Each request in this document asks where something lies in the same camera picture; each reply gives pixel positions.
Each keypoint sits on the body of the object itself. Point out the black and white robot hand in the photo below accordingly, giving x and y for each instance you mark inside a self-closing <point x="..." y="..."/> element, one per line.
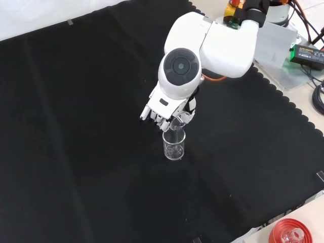
<point x="164" y="106"/>

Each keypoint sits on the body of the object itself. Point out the clear glass beaker with water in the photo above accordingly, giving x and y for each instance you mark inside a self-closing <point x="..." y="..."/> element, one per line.
<point x="177" y="122"/>

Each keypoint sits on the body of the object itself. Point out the clear graduated glass beaker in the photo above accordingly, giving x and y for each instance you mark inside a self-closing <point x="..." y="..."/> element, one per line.
<point x="174" y="152"/>

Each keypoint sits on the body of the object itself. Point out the black bench cloth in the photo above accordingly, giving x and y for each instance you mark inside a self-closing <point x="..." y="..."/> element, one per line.
<point x="76" y="126"/>

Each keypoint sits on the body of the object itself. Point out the yellow stop button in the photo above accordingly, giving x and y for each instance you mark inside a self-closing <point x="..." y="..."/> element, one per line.
<point x="229" y="11"/>

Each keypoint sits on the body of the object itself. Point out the grey tape strip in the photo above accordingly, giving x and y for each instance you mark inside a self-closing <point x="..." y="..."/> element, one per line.
<point x="70" y="22"/>

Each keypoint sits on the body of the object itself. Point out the pale board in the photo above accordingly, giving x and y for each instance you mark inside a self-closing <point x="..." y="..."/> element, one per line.
<point x="276" y="43"/>

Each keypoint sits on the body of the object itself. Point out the clear cloth clip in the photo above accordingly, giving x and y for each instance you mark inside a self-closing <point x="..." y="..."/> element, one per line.
<point x="197" y="240"/>
<point x="320" y="176"/>

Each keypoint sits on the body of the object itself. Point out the black power adapter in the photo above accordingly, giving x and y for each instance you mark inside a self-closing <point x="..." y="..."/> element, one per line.
<point x="307" y="54"/>

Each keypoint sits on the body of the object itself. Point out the red ribbed round funnel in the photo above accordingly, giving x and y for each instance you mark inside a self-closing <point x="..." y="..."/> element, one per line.
<point x="278" y="230"/>

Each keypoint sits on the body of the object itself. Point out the small clear glass piece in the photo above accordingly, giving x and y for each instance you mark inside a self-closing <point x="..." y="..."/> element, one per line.
<point x="293" y="235"/>

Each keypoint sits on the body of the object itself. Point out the grey metal base plate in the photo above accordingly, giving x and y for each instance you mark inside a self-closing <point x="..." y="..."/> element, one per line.
<point x="291" y="76"/>

